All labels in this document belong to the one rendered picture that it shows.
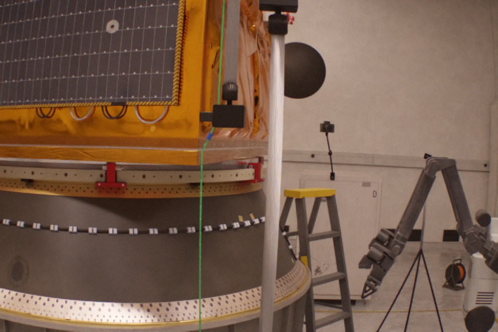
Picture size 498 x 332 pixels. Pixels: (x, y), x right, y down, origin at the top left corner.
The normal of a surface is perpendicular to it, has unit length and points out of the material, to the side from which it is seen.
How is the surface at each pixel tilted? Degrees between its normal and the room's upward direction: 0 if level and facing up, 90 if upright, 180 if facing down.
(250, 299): 43
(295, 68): 90
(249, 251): 62
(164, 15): 90
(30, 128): 95
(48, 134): 92
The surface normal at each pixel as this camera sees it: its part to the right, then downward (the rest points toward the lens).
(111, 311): 0.21, -0.69
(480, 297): -0.33, 0.22
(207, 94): 0.68, 0.08
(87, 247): 0.18, -0.41
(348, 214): -0.15, 0.05
